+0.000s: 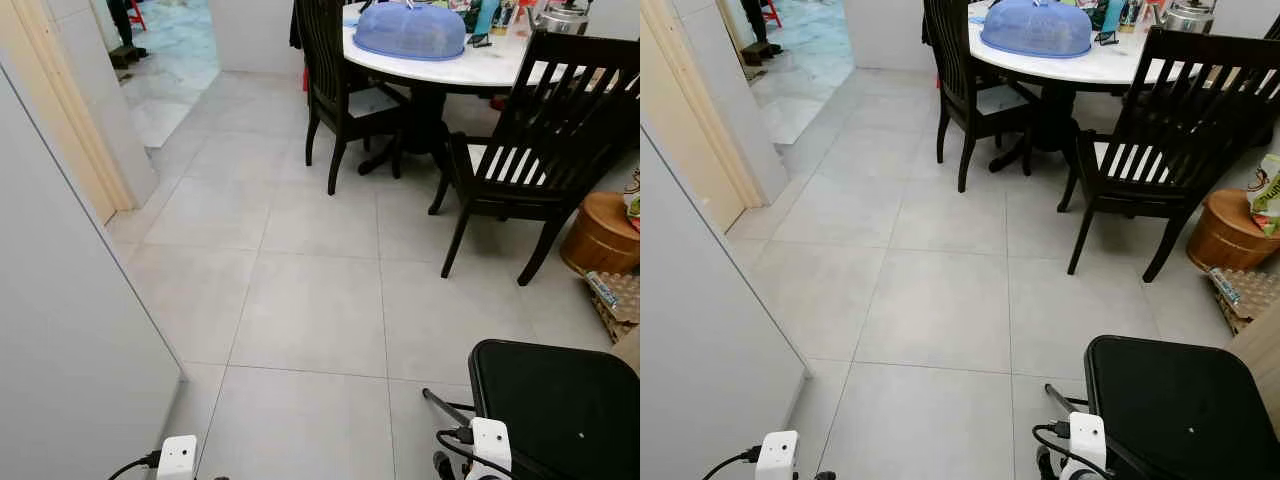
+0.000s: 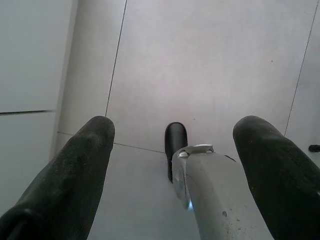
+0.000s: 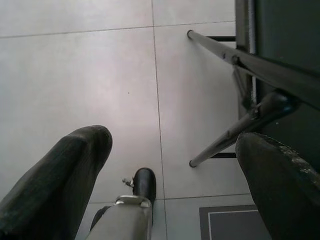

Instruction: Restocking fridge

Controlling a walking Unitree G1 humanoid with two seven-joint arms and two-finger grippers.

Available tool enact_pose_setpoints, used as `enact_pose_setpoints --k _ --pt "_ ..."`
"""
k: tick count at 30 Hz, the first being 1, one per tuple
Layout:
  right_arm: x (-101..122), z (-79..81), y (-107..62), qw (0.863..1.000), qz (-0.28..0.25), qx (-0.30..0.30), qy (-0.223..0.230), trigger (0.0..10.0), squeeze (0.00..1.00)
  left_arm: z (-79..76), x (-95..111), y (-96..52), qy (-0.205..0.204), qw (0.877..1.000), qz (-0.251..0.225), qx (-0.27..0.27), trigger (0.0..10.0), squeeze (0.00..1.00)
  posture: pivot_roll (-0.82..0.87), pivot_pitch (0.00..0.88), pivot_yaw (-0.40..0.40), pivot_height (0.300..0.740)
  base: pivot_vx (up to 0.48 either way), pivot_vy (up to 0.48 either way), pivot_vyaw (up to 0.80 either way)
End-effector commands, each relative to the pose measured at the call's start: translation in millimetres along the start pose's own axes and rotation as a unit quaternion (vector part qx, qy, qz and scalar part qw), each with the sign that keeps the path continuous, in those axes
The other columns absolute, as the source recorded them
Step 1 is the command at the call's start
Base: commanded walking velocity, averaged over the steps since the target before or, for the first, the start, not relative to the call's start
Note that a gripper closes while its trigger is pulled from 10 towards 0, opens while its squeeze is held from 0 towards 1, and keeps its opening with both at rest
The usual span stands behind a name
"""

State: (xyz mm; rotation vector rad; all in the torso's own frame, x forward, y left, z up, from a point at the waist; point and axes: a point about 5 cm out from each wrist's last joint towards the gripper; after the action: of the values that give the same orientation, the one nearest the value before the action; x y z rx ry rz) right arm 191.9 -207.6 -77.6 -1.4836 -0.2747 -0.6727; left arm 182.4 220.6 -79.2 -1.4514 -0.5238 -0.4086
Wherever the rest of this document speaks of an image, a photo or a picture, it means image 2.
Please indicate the silver robot left leg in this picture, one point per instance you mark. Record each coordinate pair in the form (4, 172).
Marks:
(212, 190)

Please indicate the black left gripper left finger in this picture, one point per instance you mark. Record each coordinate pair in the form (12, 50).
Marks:
(65, 180)

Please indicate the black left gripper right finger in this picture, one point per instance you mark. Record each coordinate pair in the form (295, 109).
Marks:
(277, 175)

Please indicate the black robot left foot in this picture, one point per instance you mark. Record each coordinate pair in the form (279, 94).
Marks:
(175, 140)

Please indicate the small black object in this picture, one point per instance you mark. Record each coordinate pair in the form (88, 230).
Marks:
(315, 148)

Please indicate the white cabinet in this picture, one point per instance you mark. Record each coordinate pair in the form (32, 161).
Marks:
(27, 75)

